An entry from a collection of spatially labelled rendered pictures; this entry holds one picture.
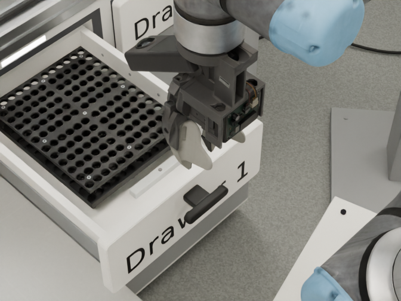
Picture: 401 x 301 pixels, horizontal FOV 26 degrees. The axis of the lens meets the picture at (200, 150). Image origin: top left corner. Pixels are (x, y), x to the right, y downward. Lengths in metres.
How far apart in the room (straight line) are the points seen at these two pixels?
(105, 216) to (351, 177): 1.19
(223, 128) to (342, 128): 1.50
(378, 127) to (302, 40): 1.69
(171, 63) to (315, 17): 0.24
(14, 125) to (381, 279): 0.60
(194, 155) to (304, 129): 1.45
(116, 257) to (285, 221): 1.18
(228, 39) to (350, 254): 0.25
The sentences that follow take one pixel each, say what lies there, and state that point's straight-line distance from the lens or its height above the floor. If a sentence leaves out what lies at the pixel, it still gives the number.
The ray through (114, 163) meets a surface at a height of 0.90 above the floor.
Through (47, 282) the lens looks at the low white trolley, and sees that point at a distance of 1.25.
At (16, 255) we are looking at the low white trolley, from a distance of 1.28.
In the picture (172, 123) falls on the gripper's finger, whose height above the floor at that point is 1.09.
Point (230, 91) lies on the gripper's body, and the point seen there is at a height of 1.16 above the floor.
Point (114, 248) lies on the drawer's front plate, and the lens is 1.08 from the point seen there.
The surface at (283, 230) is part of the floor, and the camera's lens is 2.22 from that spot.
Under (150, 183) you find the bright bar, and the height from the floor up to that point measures 0.85.
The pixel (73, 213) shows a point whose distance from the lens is 1.14.
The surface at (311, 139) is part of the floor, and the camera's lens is 2.42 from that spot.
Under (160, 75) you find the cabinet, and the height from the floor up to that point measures 0.70.
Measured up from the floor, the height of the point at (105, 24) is 0.89.
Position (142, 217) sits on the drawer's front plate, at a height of 0.93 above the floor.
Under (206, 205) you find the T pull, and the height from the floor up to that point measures 0.91.
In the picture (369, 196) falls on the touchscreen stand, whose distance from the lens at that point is 2.27.
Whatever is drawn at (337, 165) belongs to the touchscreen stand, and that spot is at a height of 0.03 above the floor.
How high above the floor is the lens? 1.80
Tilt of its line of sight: 49 degrees down
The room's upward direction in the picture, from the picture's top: straight up
